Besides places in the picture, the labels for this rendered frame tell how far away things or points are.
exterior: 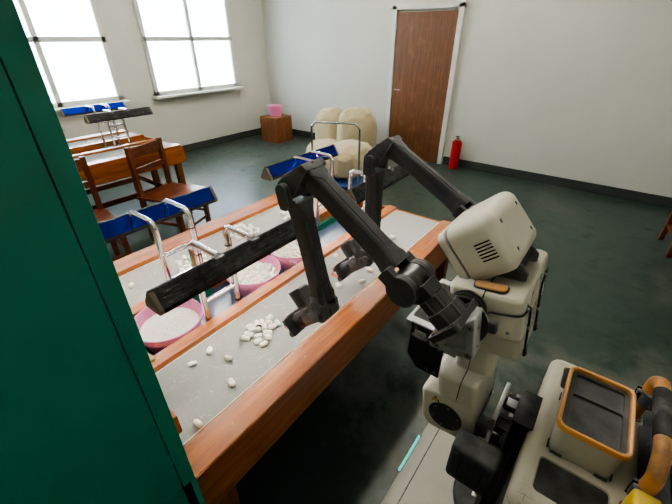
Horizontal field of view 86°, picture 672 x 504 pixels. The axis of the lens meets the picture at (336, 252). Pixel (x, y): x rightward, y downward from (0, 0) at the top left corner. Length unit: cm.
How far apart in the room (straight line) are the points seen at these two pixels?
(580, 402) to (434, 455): 70
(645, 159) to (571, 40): 162
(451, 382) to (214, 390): 74
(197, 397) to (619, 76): 521
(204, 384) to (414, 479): 86
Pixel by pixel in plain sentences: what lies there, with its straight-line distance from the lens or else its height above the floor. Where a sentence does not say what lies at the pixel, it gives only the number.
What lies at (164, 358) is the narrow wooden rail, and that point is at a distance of 142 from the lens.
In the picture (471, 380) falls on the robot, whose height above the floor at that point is 90.
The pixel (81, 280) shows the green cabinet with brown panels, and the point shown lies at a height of 143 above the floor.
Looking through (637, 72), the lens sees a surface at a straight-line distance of 546.
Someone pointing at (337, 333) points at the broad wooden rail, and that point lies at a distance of 138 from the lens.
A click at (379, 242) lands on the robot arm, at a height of 132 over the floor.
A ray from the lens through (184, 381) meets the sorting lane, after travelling 136.
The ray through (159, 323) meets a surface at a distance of 162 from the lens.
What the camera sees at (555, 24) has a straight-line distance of 554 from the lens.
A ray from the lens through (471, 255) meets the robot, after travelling 88.
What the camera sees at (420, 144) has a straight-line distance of 612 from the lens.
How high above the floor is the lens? 172
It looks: 31 degrees down
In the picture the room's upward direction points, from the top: straight up
